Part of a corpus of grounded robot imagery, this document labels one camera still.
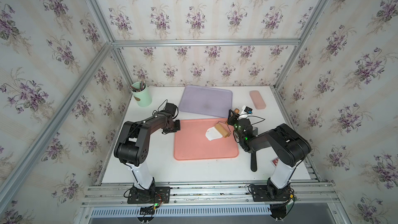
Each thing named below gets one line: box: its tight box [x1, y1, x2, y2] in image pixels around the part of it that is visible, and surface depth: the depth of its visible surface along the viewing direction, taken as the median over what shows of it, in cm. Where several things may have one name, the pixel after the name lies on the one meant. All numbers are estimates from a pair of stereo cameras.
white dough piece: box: [205, 126, 223, 142], surface depth 97 cm
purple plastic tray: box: [178, 85, 233, 119], surface depth 113 cm
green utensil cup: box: [130, 80, 153, 108], surface depth 103 cm
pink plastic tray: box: [173, 118, 239, 161], surface depth 92 cm
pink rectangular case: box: [249, 90, 267, 110], surface depth 113 cm
